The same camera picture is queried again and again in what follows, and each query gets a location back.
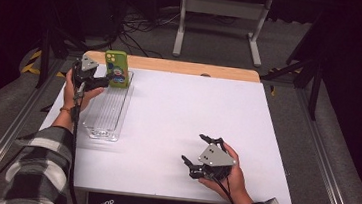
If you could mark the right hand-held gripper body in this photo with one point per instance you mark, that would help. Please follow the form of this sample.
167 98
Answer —
215 159

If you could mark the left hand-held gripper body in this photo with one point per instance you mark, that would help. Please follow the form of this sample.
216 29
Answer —
85 69

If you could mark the green cartoon phone case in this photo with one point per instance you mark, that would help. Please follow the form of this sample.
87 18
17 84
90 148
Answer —
118 66

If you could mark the clear plastic container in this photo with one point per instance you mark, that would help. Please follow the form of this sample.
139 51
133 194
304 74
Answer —
107 115

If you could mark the person's left hand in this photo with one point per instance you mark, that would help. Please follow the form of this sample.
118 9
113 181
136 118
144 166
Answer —
69 96

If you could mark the person's right hand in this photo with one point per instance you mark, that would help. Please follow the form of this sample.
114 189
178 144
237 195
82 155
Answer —
236 184

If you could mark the black metal stand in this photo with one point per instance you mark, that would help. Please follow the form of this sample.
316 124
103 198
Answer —
314 94
44 58

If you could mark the white framed desk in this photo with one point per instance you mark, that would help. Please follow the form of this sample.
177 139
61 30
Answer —
225 7

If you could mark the metal floor rail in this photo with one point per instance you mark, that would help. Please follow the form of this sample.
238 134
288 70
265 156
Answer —
326 166
2 145

